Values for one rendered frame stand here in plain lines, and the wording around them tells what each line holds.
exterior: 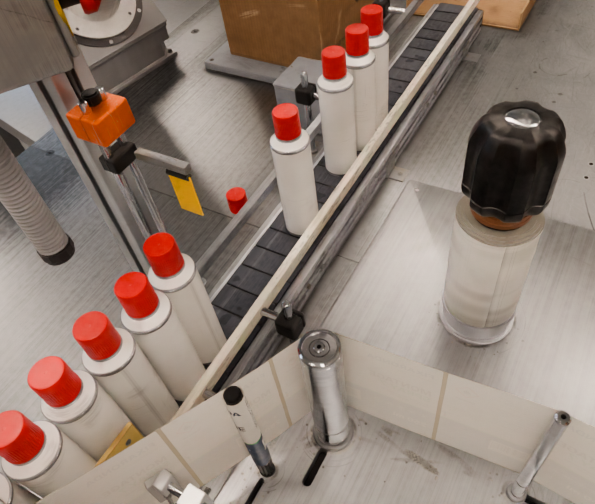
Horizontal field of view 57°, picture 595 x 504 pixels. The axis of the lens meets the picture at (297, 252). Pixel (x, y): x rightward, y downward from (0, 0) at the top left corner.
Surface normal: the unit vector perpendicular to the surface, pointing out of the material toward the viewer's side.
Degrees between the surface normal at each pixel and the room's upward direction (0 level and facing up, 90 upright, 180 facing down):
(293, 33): 90
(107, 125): 90
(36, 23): 90
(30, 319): 0
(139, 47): 90
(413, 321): 0
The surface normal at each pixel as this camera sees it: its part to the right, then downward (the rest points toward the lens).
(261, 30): -0.51, 0.69
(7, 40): 0.43, 0.66
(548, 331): -0.11, -0.64
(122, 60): 0.75, 0.44
